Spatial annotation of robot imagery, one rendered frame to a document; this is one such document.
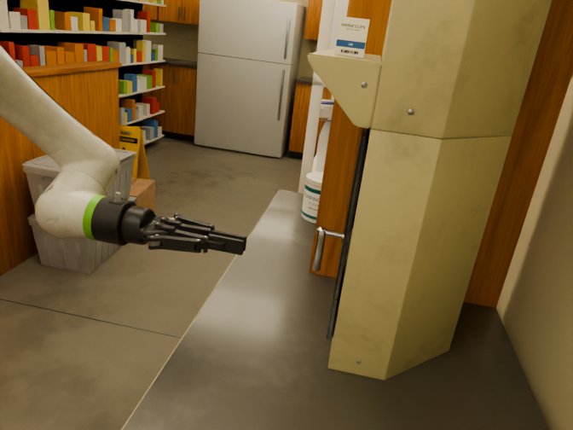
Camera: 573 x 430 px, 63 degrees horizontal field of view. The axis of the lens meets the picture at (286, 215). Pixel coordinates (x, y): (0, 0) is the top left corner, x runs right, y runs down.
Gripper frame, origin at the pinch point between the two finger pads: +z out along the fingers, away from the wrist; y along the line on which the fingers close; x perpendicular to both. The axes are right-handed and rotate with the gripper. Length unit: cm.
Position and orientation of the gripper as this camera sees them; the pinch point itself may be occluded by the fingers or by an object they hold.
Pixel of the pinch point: (227, 242)
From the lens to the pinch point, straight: 92.5
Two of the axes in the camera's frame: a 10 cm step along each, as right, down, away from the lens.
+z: 9.8, 1.8, -1.3
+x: -1.1, 9.1, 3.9
